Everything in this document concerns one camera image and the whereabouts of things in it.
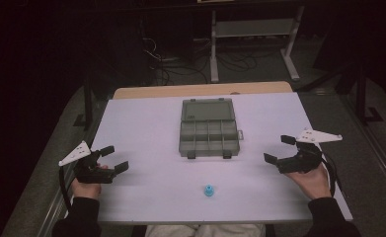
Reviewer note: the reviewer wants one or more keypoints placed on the person's right hand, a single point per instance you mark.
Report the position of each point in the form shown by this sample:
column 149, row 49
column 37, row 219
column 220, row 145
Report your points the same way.
column 310, row 184

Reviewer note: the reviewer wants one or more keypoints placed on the person's left hand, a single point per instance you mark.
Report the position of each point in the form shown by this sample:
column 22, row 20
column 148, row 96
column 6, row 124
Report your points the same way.
column 86, row 188

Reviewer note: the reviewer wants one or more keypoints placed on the person's lap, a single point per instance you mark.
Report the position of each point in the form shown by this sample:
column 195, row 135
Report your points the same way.
column 205, row 230

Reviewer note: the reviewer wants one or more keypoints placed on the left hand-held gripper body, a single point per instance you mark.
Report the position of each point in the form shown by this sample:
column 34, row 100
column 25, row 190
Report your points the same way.
column 88, row 171

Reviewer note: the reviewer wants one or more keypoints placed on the white metal stand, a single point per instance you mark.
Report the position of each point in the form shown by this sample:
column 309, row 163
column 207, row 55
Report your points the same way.
column 253, row 29

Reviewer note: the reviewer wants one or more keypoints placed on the small blue plastic part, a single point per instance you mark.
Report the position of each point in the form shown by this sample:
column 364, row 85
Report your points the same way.
column 209, row 190

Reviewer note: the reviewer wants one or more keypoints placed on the white table mat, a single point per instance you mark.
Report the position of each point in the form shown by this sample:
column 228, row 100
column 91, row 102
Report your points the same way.
column 213, row 171

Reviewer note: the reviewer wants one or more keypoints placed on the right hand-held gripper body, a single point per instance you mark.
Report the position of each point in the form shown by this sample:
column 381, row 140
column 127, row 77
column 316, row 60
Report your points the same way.
column 304, row 154

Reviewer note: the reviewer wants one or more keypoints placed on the grey plastic compartment box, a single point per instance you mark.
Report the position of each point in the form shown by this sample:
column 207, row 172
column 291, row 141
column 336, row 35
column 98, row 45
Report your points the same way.
column 209, row 127

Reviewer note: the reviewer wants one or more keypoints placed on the black metal stand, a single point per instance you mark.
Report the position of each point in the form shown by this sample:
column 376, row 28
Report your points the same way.
column 361, row 98

